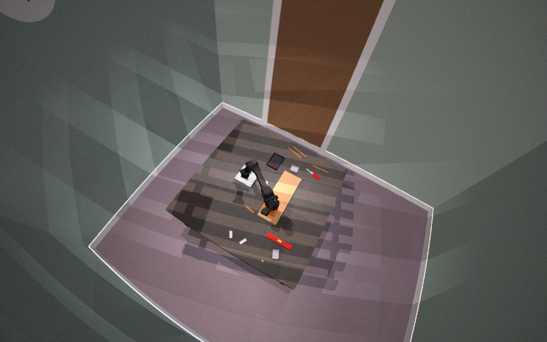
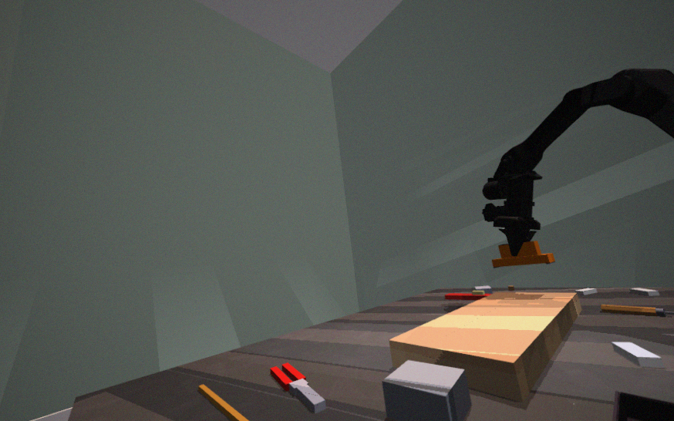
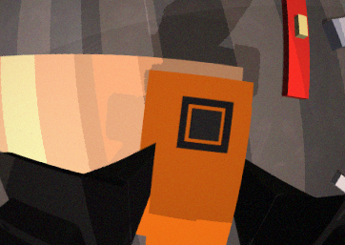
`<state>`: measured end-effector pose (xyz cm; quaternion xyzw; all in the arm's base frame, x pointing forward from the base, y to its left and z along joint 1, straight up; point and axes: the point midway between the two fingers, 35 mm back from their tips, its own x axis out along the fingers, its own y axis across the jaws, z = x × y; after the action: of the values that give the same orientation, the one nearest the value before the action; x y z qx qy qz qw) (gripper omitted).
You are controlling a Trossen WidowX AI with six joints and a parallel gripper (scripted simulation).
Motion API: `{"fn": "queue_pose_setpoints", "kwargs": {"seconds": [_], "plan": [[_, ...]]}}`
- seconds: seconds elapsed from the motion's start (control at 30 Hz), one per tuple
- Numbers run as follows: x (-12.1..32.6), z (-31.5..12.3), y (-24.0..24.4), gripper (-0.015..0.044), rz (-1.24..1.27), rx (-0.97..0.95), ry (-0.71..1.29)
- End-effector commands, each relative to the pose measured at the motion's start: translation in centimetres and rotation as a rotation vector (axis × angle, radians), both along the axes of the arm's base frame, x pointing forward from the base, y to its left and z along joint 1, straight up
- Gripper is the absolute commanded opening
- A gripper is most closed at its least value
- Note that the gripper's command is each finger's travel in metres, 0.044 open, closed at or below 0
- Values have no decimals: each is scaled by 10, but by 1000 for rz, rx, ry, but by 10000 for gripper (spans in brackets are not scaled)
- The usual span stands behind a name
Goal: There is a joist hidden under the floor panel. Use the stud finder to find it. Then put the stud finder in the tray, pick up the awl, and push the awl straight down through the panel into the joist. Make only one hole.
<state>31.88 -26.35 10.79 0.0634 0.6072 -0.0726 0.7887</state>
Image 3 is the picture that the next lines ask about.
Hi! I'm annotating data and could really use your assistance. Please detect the grey flat block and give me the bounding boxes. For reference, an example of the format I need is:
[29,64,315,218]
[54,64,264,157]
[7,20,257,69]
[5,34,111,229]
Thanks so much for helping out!
[322,18,345,51]

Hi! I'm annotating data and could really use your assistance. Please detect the white rectangular block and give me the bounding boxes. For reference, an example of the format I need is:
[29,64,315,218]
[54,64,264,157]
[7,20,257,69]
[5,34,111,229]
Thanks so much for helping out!
[331,173,345,193]

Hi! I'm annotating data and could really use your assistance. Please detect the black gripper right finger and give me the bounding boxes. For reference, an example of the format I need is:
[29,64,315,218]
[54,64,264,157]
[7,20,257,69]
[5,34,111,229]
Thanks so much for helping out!
[233,160,345,245]

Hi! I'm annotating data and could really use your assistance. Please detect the tan wooden floor panel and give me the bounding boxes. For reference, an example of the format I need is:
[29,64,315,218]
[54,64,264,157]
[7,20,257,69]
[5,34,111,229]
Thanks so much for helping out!
[0,53,244,173]

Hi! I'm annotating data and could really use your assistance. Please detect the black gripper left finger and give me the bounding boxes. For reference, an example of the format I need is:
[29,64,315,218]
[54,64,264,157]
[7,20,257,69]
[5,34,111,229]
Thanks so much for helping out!
[0,142,156,245]

